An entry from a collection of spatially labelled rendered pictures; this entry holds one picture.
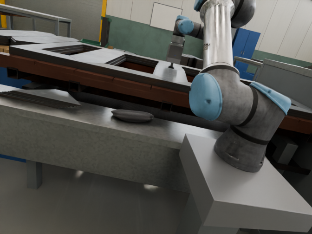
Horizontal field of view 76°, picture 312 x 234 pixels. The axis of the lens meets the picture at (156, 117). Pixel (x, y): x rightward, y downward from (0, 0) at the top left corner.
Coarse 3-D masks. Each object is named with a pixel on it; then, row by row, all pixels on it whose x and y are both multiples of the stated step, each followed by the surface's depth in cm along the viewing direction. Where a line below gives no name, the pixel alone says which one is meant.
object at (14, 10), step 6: (0, 6) 291; (6, 6) 292; (12, 6) 331; (12, 12) 296; (18, 12) 297; (24, 12) 297; (30, 12) 297; (36, 12) 329; (36, 18) 302; (42, 18) 303; (48, 18) 303; (54, 18) 303; (60, 18) 313
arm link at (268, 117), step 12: (252, 84) 54; (264, 96) 51; (276, 96) 50; (252, 108) 50; (264, 108) 51; (276, 108) 51; (288, 108) 52; (252, 120) 52; (264, 120) 52; (276, 120) 52; (252, 132) 54; (264, 132) 54
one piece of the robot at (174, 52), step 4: (172, 44) 121; (176, 44) 120; (168, 48) 126; (172, 48) 121; (176, 48) 121; (180, 48) 121; (168, 52) 124; (172, 52) 122; (176, 52) 122; (180, 52) 122; (168, 56) 123; (172, 56) 123; (176, 56) 123; (180, 56) 123; (168, 60) 124; (172, 60) 124; (176, 60) 124; (180, 60) 124; (172, 64) 127
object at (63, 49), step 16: (16, 48) 93; (48, 48) 109; (64, 48) 126; (80, 48) 149; (96, 48) 154; (64, 64) 95; (80, 64) 94; (112, 64) 118; (144, 64) 155; (144, 80) 95; (160, 80) 95; (240, 80) 157; (288, 112) 98; (304, 112) 97
